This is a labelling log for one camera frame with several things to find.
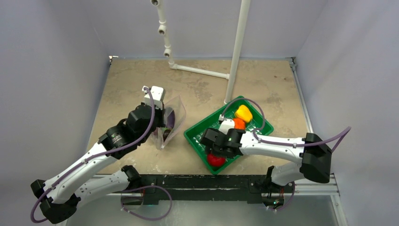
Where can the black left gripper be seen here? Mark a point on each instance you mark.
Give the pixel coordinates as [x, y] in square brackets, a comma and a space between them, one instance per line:
[160, 113]

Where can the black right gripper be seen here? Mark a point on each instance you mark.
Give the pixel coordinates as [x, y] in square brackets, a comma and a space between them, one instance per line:
[215, 149]

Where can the purple toy eggplant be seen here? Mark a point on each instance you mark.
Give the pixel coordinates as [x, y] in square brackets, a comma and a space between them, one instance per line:
[170, 118]

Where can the clear zip top bag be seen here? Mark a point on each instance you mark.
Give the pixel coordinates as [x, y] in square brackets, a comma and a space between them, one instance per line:
[180, 111]

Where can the red toy tomato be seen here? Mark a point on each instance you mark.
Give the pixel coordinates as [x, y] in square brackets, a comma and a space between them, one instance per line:
[215, 161]

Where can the yellow toy bell pepper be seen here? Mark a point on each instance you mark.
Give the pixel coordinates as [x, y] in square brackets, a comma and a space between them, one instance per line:
[244, 114]

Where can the dark red toy apple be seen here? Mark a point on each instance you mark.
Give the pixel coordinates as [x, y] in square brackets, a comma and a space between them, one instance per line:
[166, 134]

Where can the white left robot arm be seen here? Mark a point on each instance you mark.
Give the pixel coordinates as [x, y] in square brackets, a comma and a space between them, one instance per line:
[59, 198]

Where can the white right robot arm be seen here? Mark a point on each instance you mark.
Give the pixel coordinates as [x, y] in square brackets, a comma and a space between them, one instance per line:
[308, 157]

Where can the green plastic tray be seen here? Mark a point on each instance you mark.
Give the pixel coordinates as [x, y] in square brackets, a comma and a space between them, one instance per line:
[194, 134]

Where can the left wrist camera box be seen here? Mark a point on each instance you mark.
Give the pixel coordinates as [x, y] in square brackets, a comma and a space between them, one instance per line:
[154, 95]

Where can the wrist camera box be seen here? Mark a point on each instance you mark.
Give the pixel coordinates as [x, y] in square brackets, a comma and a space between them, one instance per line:
[225, 124]
[154, 95]

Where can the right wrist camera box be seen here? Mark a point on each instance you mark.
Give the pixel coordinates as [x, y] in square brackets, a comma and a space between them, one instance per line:
[225, 124]

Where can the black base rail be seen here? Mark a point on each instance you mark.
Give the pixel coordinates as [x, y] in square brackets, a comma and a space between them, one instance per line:
[252, 189]

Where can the white PVC pipe frame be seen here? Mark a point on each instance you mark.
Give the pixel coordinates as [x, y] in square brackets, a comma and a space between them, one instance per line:
[209, 29]

